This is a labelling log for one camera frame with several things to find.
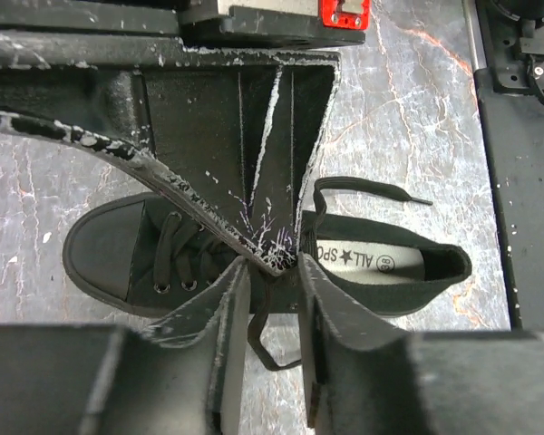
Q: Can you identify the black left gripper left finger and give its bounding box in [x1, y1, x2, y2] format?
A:
[0, 258, 250, 434]

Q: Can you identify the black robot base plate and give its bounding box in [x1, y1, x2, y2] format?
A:
[463, 1, 544, 330]

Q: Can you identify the black shoelace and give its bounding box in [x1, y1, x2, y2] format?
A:
[152, 178, 434, 372]

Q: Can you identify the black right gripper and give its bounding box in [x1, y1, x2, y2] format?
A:
[0, 1, 371, 276]

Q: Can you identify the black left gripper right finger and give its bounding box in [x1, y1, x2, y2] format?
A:
[298, 254, 544, 434]

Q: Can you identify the black canvas sneaker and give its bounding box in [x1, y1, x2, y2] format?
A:
[63, 192, 471, 318]

